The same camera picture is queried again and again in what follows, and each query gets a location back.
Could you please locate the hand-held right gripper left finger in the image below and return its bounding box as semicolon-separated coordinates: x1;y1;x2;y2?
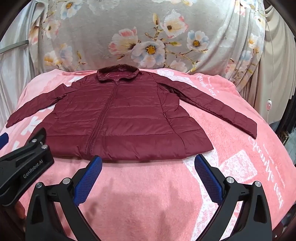
25;156;103;241

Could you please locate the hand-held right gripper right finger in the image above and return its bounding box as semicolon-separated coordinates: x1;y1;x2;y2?
194;154;273;241

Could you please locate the maroon puffer jacket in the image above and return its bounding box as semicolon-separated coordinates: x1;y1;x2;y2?
6;64;258;161

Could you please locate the person's left hand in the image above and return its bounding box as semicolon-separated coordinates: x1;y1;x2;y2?
9;201;26;220

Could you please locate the pale grey satin curtain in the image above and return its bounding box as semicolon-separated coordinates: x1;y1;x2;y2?
0;14;43;130

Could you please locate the pink printed blanket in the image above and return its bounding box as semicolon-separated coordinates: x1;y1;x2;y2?
0;62;296;241

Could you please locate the grey bar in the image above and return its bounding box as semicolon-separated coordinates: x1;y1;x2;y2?
0;40;29;55

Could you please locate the dark wooden furniture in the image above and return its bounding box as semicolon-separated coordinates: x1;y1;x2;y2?
275;90;296;154

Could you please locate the grey floral bed sheet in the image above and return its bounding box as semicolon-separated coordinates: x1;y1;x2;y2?
28;0;266;93

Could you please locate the beige curtain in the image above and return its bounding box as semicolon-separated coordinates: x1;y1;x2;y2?
255;5;295;121

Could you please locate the white cord with switch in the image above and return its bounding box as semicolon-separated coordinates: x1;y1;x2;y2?
264;19;274;127

